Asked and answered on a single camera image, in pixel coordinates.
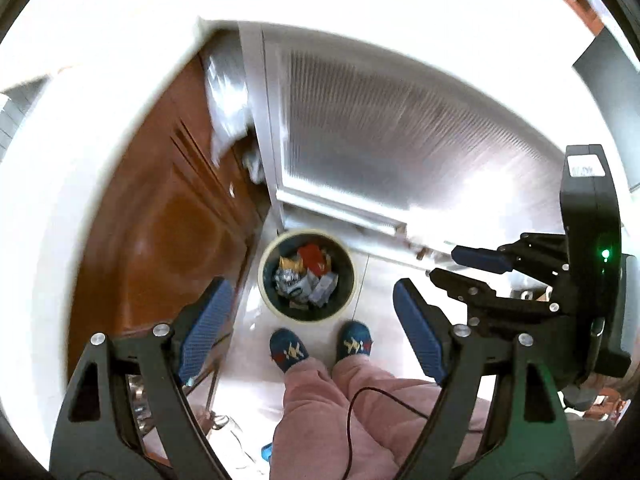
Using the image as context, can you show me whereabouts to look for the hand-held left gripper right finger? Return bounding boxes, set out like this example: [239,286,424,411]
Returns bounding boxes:
[392,279,576,480]

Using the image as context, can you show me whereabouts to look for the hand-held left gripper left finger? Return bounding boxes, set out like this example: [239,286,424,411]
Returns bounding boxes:
[49,276,236,480]

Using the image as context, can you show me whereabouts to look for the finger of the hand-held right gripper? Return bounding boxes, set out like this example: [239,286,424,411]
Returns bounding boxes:
[451,232,571,286]
[430,267,571,333]

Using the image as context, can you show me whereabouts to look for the foil ball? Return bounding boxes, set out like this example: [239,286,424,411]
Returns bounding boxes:
[274,269,303,293]

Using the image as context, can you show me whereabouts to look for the round waste bin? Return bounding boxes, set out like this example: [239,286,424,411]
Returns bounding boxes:
[257,229,358,323]

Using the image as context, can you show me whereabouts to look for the red packet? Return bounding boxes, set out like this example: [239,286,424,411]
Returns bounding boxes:
[299,244,331,271]

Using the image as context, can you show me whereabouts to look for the person's right blue shoe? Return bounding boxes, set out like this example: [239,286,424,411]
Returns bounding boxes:
[336,321,373,363]

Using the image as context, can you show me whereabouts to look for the person's blue shoe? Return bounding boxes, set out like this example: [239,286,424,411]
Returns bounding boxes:
[336,321,373,363]
[269,329,310,373]

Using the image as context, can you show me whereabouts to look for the person's right leg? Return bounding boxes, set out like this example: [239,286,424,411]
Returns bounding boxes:
[332,355,488,480]

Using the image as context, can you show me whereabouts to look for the person's left blue shoe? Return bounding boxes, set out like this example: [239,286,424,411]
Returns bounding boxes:
[269,329,310,373]

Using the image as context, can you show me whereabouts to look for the white ribbed cabinet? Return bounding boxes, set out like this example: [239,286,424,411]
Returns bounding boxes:
[240,25,566,251]

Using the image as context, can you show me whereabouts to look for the white plastic bag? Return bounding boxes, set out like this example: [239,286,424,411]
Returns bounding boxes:
[205,50,266,186]

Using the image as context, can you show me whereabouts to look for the thin black cord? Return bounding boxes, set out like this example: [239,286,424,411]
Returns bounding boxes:
[344,386,433,480]

